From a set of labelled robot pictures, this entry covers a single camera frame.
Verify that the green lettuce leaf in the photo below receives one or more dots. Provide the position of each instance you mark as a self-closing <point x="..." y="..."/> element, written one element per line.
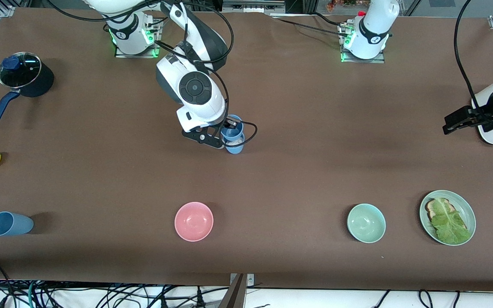
<point x="449" y="224"/>

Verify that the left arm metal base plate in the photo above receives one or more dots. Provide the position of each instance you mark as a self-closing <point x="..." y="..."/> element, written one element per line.
<point x="379" y="60"/>

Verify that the toast bread slice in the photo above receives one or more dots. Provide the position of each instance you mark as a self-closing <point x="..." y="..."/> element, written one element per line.
<point x="431" y="210"/>

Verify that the blue cup holding white paper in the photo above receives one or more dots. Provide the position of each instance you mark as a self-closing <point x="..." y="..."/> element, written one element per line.
<point x="234" y="150"/>

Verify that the dark blue saucepan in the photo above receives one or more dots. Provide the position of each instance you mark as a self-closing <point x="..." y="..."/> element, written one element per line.
<point x="43" y="83"/>

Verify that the glass lid with blue knob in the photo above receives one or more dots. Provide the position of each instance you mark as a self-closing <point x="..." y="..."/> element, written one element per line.
<point x="19" y="70"/>

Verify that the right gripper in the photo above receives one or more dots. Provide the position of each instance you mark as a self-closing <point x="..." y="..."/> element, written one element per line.
<point x="230" y="124"/>

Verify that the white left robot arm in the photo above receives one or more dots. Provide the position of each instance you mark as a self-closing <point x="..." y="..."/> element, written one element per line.
<point x="372" y="30"/>

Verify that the pale green plate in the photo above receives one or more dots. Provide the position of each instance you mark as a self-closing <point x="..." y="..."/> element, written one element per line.
<point x="469" y="209"/>

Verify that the pale green bowl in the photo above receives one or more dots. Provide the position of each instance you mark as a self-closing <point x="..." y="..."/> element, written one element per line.
<point x="366" y="223"/>

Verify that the metal table edge bracket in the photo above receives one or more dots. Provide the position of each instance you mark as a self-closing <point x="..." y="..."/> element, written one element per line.
<point x="246" y="280"/>

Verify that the grey power strip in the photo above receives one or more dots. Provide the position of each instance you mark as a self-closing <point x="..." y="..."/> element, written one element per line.
<point x="253" y="6"/>

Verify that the brown table cover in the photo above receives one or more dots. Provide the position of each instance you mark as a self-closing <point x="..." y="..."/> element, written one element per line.
<point x="315" y="171"/>

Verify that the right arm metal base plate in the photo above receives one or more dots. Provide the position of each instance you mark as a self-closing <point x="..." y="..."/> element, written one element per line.
<point x="155" y="42"/>

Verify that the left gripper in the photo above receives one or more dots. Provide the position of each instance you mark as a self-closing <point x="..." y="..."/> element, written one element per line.
<point x="487" y="114"/>

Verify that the pink bowl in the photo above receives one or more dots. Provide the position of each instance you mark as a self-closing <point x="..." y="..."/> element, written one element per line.
<point x="194" y="221"/>

